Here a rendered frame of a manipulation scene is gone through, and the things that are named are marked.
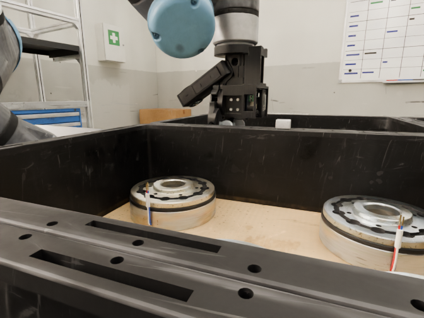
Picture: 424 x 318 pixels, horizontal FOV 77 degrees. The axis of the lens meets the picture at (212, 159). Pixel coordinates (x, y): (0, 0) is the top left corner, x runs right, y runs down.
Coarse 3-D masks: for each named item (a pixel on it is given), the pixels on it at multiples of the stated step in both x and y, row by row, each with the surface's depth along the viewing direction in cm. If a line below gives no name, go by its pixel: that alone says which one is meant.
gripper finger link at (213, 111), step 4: (216, 100) 46; (212, 104) 44; (216, 104) 45; (212, 108) 44; (216, 108) 44; (208, 112) 44; (212, 112) 44; (216, 112) 44; (208, 116) 44; (212, 116) 44; (216, 116) 44; (220, 116) 45; (208, 120) 44; (212, 120) 44; (216, 120) 44; (220, 120) 45; (212, 124) 45; (216, 124) 45
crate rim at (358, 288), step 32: (128, 128) 35; (160, 128) 39; (192, 128) 37; (224, 128) 35; (256, 128) 34; (32, 224) 9; (64, 224) 9; (96, 224) 9; (128, 224) 9; (160, 256) 7; (192, 256) 7; (224, 256) 7; (256, 256) 7; (288, 256) 7; (288, 288) 6; (320, 288) 6; (352, 288) 6; (384, 288) 6; (416, 288) 6
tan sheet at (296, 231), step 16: (128, 208) 34; (224, 208) 34; (240, 208) 34; (256, 208) 34; (272, 208) 34; (288, 208) 34; (208, 224) 30; (224, 224) 30; (240, 224) 30; (256, 224) 30; (272, 224) 30; (288, 224) 30; (304, 224) 30; (256, 240) 27; (272, 240) 27; (288, 240) 27; (304, 240) 27; (320, 240) 27; (320, 256) 24; (336, 256) 24
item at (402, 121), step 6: (204, 114) 61; (270, 114) 62; (276, 114) 62; (282, 114) 61; (288, 114) 61; (294, 114) 61; (300, 114) 61; (168, 120) 46; (174, 120) 47; (180, 120) 49; (186, 120) 52; (390, 120) 53; (396, 120) 49; (402, 120) 46; (408, 120) 46; (228, 126) 37; (234, 126) 37; (240, 126) 37; (246, 126) 37; (252, 126) 37; (258, 126) 37; (414, 126) 40; (420, 126) 38; (384, 132) 30; (390, 132) 30; (396, 132) 30; (402, 132) 30; (408, 132) 30; (414, 132) 30; (420, 132) 30
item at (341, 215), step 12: (324, 204) 27; (336, 204) 28; (348, 204) 27; (408, 204) 27; (336, 216) 25; (348, 216) 25; (420, 216) 25; (348, 228) 23; (360, 228) 22; (372, 228) 23; (384, 228) 22; (396, 228) 22; (408, 228) 22; (420, 228) 22; (372, 240) 22; (384, 240) 21; (408, 240) 21; (420, 240) 21
